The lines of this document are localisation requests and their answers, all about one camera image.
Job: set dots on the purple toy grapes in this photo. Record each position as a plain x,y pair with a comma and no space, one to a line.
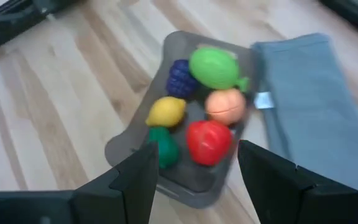
180,79

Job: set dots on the grey translucent plastic container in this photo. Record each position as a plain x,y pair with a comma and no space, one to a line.
129,146

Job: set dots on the dark green toy pepper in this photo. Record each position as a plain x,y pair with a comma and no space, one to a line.
166,149

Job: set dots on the yellow toy lemon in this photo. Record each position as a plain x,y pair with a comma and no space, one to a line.
166,112

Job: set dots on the light green toy mango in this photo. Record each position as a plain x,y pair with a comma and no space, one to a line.
213,68

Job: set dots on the pale orange toy peach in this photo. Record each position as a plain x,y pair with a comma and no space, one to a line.
225,106

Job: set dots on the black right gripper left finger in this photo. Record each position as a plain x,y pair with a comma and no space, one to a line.
129,193

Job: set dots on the folded grey-blue cloth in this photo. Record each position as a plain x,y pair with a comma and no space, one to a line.
306,102

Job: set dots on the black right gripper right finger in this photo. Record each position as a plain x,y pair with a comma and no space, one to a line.
284,189

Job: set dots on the red toy apple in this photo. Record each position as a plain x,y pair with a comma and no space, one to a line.
208,143

